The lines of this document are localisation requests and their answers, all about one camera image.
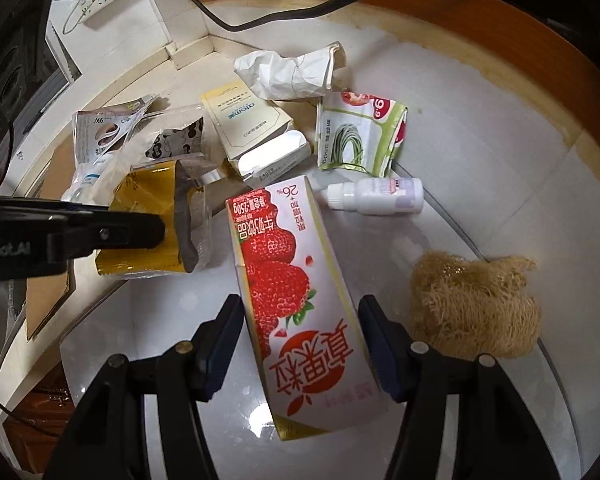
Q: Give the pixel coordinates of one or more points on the strawberry milk carton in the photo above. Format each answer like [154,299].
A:
[280,270]

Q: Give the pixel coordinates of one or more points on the black appliance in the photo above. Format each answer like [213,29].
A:
[20,60]

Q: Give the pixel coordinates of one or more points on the clear patterned plastic bag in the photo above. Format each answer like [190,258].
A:
[180,135]

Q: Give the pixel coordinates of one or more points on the small white plastic bottle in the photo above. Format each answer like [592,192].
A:
[380,195]

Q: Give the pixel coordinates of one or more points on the beige loofah scrubber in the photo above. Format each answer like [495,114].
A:
[470,305]

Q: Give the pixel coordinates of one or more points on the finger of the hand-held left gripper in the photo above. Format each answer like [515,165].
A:
[120,232]

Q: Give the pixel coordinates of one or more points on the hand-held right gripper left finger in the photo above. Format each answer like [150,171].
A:
[220,355]

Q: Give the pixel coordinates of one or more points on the green white vegetable packet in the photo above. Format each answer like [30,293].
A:
[350,130]

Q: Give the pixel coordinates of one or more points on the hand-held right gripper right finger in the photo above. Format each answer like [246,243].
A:
[380,355]

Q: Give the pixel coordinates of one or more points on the white paper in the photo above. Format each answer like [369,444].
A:
[275,75]

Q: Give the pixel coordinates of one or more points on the white snack packet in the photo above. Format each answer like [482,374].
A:
[100,130]

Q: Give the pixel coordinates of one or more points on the brown cardboard piece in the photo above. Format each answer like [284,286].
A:
[45,305]

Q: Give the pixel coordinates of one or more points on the pale yellow toothpaste box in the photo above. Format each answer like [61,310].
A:
[245,120]

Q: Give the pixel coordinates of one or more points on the gold foil bag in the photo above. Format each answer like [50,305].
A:
[145,190]

